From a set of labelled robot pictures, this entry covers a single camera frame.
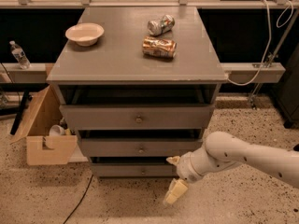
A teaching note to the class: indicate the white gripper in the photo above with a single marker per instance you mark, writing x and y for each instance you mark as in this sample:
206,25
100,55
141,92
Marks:
186,169

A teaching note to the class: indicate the grey bottom drawer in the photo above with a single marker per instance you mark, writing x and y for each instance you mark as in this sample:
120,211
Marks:
133,170

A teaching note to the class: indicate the grey drawer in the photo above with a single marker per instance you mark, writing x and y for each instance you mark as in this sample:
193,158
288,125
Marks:
133,170
96,147
136,117

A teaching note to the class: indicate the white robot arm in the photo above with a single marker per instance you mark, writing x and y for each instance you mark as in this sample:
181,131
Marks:
222,151

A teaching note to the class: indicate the grey middle drawer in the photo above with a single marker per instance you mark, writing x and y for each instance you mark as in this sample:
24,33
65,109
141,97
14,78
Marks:
96,147

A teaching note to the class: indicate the grey drawer cabinet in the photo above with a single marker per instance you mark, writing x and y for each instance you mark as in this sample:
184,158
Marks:
115,71

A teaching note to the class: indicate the grey top drawer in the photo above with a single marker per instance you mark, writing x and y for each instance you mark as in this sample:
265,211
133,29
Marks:
136,117

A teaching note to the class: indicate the open cardboard box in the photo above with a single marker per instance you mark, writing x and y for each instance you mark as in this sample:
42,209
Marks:
42,148

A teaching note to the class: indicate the white cup in box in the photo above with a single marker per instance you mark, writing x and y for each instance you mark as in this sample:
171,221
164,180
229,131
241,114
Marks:
57,130

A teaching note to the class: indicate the crushed orange soda can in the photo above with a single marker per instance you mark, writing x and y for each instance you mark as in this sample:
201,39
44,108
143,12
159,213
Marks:
157,47

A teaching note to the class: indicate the dark cabinet at right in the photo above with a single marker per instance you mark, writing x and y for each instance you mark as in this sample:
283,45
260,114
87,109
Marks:
286,92

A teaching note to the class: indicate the crushed silver green can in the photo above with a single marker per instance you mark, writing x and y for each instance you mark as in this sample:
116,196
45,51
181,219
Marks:
161,26

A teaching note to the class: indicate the metal stand pole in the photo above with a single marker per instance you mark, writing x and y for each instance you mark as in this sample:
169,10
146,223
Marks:
272,57

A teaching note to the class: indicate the white bowl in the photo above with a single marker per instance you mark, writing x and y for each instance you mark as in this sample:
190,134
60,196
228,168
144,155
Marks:
85,34

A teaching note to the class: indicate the clear plastic water bottle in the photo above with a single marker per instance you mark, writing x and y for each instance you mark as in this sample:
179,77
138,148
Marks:
19,55

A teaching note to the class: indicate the grey metal rail beam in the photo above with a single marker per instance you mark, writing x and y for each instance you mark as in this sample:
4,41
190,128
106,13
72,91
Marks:
237,72

